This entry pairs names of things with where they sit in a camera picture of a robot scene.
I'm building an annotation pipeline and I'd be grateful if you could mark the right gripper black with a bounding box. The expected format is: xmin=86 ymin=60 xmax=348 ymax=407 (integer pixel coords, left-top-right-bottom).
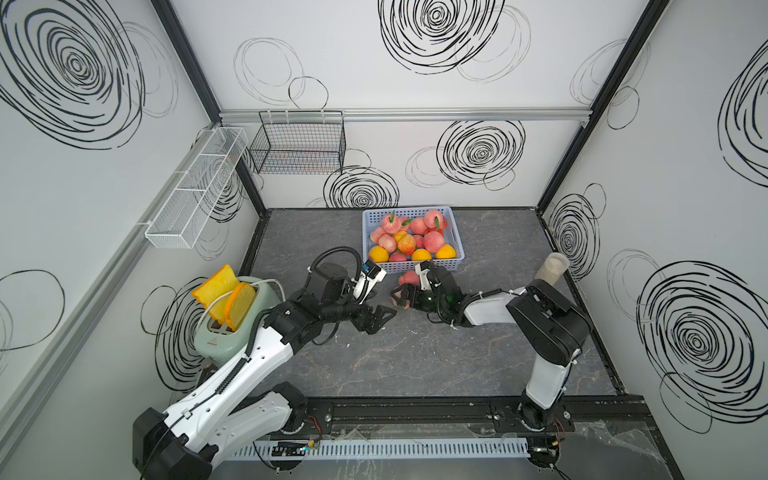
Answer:
xmin=390 ymin=283 xmax=448 ymax=314

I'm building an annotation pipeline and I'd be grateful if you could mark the pink peach with leaf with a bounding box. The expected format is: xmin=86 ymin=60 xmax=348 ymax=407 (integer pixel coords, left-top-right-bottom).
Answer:
xmin=381 ymin=212 xmax=402 ymax=234

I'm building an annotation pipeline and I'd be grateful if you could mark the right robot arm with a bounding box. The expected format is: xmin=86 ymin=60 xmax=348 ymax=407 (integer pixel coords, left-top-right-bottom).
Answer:
xmin=390 ymin=253 xmax=593 ymax=432

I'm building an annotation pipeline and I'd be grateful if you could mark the yellow toast slice front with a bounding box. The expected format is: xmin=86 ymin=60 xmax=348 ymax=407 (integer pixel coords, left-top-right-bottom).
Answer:
xmin=223 ymin=282 xmax=257 ymax=331

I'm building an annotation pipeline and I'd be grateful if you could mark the yellow toast slice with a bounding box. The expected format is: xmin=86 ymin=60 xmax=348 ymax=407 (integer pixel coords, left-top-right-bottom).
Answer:
xmin=223 ymin=282 xmax=257 ymax=331
xmin=191 ymin=264 xmax=240 ymax=310

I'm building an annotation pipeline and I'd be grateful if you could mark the frosted plastic cup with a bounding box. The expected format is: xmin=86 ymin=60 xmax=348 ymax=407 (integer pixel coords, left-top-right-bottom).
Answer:
xmin=534 ymin=252 xmax=570 ymax=287

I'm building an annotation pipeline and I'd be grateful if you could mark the yellow toast slice rear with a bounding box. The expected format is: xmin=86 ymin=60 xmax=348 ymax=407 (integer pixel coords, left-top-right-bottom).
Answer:
xmin=191 ymin=264 xmax=240 ymax=310

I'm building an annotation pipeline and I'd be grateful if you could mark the mint green toaster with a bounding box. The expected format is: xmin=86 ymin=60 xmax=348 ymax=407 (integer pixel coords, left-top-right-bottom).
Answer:
xmin=192 ymin=265 xmax=286 ymax=366

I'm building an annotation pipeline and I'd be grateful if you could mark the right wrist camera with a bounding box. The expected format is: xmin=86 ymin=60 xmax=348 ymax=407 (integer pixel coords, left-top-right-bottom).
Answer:
xmin=414 ymin=260 xmax=432 ymax=291

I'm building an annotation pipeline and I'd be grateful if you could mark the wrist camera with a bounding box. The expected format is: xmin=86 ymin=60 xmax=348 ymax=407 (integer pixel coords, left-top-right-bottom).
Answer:
xmin=414 ymin=260 xmax=432 ymax=291
xmin=353 ymin=260 xmax=386 ymax=304

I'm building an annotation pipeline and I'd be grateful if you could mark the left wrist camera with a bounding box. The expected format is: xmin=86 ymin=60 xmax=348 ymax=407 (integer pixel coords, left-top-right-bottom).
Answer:
xmin=353 ymin=260 xmax=386 ymax=304

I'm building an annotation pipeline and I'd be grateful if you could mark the black wire wall basket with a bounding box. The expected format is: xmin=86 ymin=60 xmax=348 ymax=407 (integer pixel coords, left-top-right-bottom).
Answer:
xmin=250 ymin=110 xmax=346 ymax=175

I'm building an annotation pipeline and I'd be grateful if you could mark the grey slotted cable duct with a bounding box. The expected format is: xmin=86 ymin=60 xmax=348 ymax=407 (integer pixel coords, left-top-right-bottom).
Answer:
xmin=230 ymin=438 xmax=532 ymax=463

